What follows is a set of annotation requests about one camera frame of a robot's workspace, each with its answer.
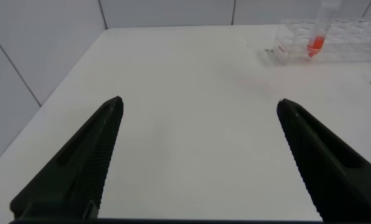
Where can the test tube with red pigment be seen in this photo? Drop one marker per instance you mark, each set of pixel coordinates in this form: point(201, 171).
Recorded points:
point(315, 43)

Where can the clear plastic test tube rack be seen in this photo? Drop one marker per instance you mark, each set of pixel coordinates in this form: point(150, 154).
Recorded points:
point(346, 40)

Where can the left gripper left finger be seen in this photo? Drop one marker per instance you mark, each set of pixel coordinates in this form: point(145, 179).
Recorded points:
point(76, 174)

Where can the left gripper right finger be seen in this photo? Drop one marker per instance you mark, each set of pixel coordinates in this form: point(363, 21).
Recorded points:
point(337, 174)

